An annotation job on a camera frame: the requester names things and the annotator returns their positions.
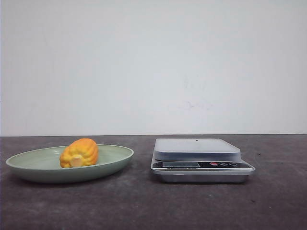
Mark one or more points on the yellow corn cob piece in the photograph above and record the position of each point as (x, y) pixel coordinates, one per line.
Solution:
(82, 152)

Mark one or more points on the silver digital kitchen scale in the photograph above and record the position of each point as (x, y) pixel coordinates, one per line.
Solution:
(199, 160)

